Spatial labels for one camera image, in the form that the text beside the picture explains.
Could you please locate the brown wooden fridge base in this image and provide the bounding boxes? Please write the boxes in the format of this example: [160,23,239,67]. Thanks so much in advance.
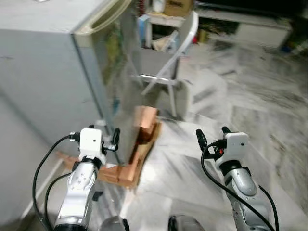
[55,106,162,188]

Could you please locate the small grey fridge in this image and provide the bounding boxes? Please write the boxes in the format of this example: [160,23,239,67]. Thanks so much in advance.
[0,0,121,167]

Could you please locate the robot right leg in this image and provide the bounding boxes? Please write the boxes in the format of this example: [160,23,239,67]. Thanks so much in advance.
[167,215,205,231]

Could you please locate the beige crumpled cloth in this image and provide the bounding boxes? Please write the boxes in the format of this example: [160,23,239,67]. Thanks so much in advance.
[153,35,178,51]

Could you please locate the low white shelf unit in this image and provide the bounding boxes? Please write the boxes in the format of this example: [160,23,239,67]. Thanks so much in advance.
[195,7,294,50]

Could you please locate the blue cloth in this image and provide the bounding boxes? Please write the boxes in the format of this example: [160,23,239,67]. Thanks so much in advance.
[137,14,153,49]

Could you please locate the white side table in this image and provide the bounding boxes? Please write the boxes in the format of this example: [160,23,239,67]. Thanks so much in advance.
[144,11,193,50]

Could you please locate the black television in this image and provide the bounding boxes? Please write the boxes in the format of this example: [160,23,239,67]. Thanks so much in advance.
[192,0,308,14]

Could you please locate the brown cardboard box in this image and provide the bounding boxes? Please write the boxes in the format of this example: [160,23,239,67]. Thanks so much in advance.
[164,0,193,18]

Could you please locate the white plastic jar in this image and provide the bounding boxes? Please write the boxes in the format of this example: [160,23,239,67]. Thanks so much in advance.
[152,0,165,13]

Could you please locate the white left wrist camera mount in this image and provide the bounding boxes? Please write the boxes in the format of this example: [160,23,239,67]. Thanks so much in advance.
[78,128,105,162]

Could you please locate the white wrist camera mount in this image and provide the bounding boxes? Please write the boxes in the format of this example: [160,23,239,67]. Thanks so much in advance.
[78,128,105,162]
[221,132,249,167]

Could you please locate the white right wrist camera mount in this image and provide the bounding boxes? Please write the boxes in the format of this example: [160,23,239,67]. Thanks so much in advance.
[221,132,249,167]

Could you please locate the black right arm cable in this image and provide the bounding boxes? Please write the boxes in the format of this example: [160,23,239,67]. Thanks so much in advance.
[200,144,280,231]

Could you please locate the long black left arm cable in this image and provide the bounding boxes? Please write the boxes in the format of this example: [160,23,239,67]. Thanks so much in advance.
[32,134,79,231]

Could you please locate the short black left arm cable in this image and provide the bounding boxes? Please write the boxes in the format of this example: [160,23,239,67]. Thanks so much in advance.
[45,172,74,231]

